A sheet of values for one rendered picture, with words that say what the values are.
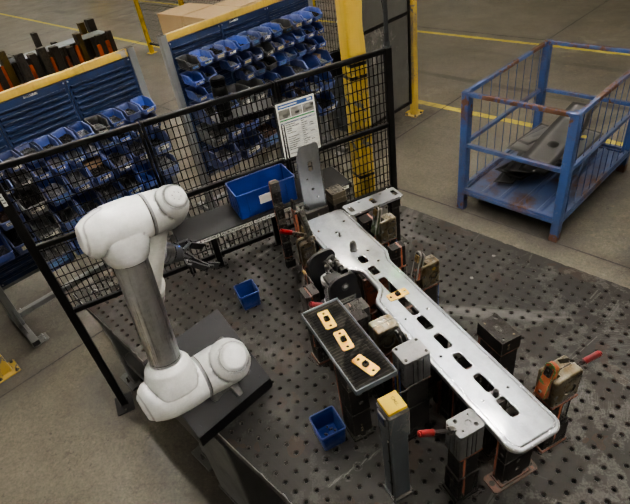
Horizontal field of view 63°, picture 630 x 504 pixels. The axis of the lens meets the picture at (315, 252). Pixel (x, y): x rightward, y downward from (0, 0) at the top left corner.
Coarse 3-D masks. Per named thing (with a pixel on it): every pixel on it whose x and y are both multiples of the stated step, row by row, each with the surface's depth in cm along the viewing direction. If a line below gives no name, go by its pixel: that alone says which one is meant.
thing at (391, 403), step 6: (384, 396) 141; (390, 396) 141; (396, 396) 141; (378, 402) 140; (384, 402) 140; (390, 402) 139; (396, 402) 139; (402, 402) 139; (384, 408) 138; (390, 408) 138; (396, 408) 138; (402, 408) 138; (390, 414) 137
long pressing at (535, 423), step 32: (320, 224) 238; (352, 224) 235; (352, 256) 217; (384, 256) 214; (384, 288) 199; (416, 288) 196; (416, 320) 183; (448, 320) 181; (448, 352) 170; (480, 352) 168; (448, 384) 161; (512, 384) 157; (480, 416) 150; (544, 416) 147; (512, 448) 141
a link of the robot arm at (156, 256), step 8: (152, 240) 173; (160, 240) 173; (152, 248) 175; (160, 248) 176; (152, 256) 177; (160, 256) 178; (152, 264) 179; (160, 264) 180; (160, 272) 183; (160, 280) 186; (160, 288) 193
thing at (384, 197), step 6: (378, 192) 253; (384, 192) 253; (390, 192) 252; (366, 198) 251; (372, 198) 250; (378, 198) 249; (384, 198) 249; (390, 198) 248; (396, 198) 248; (348, 204) 249; (354, 204) 248; (360, 204) 247; (366, 204) 246; (372, 204) 246; (378, 204) 245; (384, 204) 246; (348, 210) 244; (360, 210) 243; (366, 210) 243
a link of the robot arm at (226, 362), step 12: (216, 348) 174; (228, 348) 174; (240, 348) 176; (204, 360) 174; (216, 360) 172; (228, 360) 172; (240, 360) 174; (216, 372) 172; (228, 372) 172; (240, 372) 174; (216, 384) 174; (228, 384) 176
